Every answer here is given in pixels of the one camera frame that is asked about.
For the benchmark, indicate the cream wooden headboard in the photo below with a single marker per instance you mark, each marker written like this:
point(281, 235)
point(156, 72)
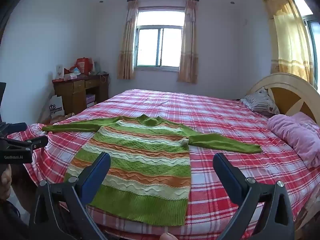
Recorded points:
point(287, 82)

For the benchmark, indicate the yellow patterned curtain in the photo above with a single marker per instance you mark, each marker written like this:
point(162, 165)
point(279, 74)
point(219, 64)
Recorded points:
point(287, 30)

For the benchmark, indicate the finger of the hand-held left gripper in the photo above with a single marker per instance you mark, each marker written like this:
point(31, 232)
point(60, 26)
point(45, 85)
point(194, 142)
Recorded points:
point(30, 143)
point(15, 128)

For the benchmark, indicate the white upright card box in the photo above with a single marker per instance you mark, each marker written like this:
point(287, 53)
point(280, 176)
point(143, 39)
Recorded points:
point(59, 72)

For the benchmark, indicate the person's right hand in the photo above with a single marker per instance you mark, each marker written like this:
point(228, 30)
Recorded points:
point(169, 236)

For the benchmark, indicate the sliding glass window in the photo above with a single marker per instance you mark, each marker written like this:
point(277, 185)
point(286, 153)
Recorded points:
point(160, 40)

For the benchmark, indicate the white printed paper bag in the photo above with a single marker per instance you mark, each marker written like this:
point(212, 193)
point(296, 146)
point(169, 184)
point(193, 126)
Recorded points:
point(57, 106)

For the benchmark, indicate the pink fleece blanket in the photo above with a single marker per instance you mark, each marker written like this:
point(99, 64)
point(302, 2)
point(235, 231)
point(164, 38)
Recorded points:
point(297, 135)

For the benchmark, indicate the bright side window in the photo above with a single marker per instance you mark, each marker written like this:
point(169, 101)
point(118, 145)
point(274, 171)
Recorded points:
point(311, 30)

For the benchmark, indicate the striped floral pillow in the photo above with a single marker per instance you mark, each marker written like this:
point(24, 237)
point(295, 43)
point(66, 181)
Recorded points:
point(262, 102)

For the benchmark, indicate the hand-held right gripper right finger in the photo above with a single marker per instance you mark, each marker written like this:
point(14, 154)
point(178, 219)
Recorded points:
point(226, 172)

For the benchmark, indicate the red plastic bag with packets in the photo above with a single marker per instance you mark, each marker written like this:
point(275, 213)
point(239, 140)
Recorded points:
point(72, 73)

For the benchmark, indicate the stack of boxes under desk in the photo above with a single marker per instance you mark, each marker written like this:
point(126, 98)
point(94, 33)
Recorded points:
point(90, 100)

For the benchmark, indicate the beige patterned curtain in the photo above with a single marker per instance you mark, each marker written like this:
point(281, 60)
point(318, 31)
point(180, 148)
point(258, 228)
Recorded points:
point(127, 50)
point(188, 50)

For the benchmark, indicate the bed with red plaid sheet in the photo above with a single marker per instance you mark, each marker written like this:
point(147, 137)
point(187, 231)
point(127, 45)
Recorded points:
point(225, 120)

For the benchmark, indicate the green striped knit sweater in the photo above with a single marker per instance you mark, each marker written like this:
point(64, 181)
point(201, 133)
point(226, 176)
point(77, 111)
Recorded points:
point(140, 155)

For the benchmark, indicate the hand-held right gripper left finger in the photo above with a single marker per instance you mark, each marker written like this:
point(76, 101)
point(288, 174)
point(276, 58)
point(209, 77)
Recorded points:
point(97, 172)

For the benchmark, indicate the person's left forearm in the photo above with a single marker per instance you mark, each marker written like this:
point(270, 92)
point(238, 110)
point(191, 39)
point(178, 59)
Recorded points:
point(8, 220)

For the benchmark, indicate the brown wooden desk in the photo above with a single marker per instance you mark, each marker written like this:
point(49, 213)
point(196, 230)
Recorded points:
point(75, 92)

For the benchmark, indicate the red gift box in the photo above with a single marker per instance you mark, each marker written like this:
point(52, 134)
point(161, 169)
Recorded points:
point(83, 66)

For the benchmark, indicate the person's left hand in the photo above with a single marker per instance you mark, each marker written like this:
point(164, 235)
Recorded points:
point(5, 182)

